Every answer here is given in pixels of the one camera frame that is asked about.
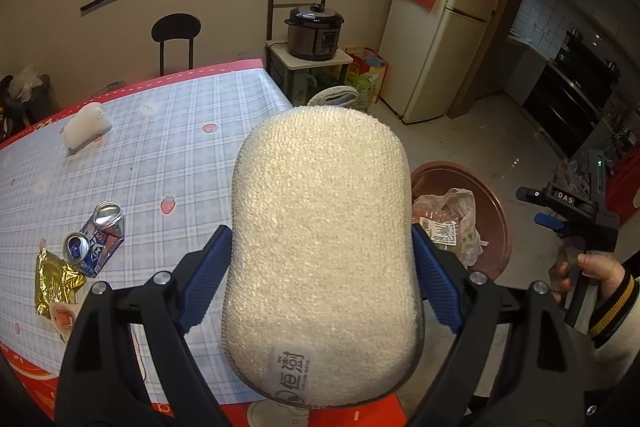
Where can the grey kitchen cabinet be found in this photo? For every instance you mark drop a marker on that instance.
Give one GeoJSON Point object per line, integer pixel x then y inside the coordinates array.
{"type": "Point", "coordinates": [525, 72]}

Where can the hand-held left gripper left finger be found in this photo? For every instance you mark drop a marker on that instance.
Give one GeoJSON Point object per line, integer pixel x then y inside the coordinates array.
{"type": "Point", "coordinates": [207, 272]}

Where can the cream refrigerator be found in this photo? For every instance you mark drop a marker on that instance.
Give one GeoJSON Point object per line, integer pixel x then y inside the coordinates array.
{"type": "Point", "coordinates": [440, 57]}

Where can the crushed blue white can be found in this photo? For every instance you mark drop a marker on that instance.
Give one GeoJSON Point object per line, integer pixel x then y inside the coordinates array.
{"type": "Point", "coordinates": [107, 213]}
{"type": "Point", "coordinates": [92, 257]}

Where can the wooden door frame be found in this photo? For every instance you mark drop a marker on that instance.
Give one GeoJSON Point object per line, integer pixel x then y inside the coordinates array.
{"type": "Point", "coordinates": [505, 7]}

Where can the red bag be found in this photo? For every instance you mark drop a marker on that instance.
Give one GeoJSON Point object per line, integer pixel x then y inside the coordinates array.
{"type": "Point", "coordinates": [627, 187]}

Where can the large white sponge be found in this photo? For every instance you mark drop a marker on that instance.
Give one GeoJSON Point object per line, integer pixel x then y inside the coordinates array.
{"type": "Point", "coordinates": [320, 232]}

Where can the person's right forearm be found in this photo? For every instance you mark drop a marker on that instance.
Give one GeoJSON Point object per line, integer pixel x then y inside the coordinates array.
{"type": "Point", "coordinates": [617, 317]}

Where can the crumpled translucent plastic bag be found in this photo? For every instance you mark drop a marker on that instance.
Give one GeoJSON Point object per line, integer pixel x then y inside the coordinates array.
{"type": "Point", "coordinates": [25, 82]}

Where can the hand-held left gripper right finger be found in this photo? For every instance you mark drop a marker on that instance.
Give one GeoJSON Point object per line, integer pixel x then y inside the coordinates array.
{"type": "Point", "coordinates": [435, 277]}

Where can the black round-back chair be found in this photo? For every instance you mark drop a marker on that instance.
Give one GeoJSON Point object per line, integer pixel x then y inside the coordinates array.
{"type": "Point", "coordinates": [176, 27]}

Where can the red printed tablecloth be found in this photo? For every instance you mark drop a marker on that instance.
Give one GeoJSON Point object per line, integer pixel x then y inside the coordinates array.
{"type": "Point", "coordinates": [210, 68]}

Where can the blue plaid plastic tablecloth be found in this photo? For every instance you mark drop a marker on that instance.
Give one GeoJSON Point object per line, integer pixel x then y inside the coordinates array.
{"type": "Point", "coordinates": [175, 147]}

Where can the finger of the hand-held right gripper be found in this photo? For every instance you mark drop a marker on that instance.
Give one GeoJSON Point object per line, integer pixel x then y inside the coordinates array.
{"type": "Point", "coordinates": [527, 194]}
{"type": "Point", "coordinates": [550, 223]}

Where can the black built-in oven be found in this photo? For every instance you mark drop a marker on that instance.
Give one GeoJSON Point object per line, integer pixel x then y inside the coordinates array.
{"type": "Point", "coordinates": [570, 97]}

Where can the small red label packet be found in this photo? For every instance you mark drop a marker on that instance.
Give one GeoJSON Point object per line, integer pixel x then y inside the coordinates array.
{"type": "Point", "coordinates": [62, 317]}

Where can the brown plastic bin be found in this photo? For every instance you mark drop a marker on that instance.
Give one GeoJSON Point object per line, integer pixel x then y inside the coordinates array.
{"type": "Point", "coordinates": [492, 217]}

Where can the gold foil wrapper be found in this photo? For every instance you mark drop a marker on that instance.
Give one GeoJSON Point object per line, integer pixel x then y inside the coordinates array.
{"type": "Point", "coordinates": [55, 282]}

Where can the person's right hand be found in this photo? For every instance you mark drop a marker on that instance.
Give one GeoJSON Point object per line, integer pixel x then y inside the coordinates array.
{"type": "Point", "coordinates": [605, 272]}

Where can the pale green jug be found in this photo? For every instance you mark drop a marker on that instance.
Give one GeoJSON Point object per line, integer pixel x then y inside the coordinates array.
{"type": "Point", "coordinates": [302, 88]}

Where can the clear plastic bag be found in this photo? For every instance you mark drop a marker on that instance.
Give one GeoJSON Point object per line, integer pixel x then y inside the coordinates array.
{"type": "Point", "coordinates": [445, 212]}

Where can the silver electric pressure cooker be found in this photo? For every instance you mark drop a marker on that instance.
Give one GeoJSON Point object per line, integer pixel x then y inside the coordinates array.
{"type": "Point", "coordinates": [315, 32]}

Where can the colourful shopping bag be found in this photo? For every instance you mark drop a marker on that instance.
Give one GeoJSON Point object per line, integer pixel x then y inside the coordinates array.
{"type": "Point", "coordinates": [367, 74]}

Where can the small white sponge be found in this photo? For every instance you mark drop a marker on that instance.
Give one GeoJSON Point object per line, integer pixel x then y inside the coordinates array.
{"type": "Point", "coordinates": [87, 127]}

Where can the pile of packaged goods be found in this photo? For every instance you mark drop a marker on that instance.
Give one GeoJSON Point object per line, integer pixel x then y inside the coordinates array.
{"type": "Point", "coordinates": [575, 172]}

